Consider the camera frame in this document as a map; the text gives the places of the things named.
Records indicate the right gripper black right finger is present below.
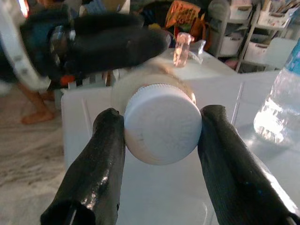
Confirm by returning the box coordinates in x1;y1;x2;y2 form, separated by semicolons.
198;105;300;225

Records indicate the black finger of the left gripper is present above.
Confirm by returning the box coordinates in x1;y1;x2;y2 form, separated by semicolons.
74;13;144;36
67;28;172;74

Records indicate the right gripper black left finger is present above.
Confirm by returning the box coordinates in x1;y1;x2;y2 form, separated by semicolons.
39;107;127;225

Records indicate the amber jar white lid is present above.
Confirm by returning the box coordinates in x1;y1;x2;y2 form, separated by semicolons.
111;60;203;166

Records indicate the clear plastic water bottle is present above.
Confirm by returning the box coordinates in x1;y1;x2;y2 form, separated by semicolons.
253;39;300;145

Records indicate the white slatted crate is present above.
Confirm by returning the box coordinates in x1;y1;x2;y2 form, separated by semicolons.
67;70;113;90

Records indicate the small clear pink bottle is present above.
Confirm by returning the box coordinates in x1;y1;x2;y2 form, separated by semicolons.
172;32;193;68

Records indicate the person's bare leg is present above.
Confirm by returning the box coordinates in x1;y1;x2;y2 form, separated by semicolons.
15;81;57;125

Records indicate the white table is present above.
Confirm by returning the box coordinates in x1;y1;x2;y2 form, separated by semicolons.
60;70;300;225

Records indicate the orange printed bag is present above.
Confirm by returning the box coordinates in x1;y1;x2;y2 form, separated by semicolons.
165;0;207;50

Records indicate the clear plastic wrap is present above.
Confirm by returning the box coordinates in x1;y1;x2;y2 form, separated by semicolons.
187;39;207;64

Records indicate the grey chair back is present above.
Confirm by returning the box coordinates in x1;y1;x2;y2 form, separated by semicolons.
207;0;232;57

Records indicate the white shelf rack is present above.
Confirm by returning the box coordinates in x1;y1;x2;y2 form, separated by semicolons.
215;0;300;74

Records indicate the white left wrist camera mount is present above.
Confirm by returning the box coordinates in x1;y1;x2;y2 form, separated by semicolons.
0;0;51;92

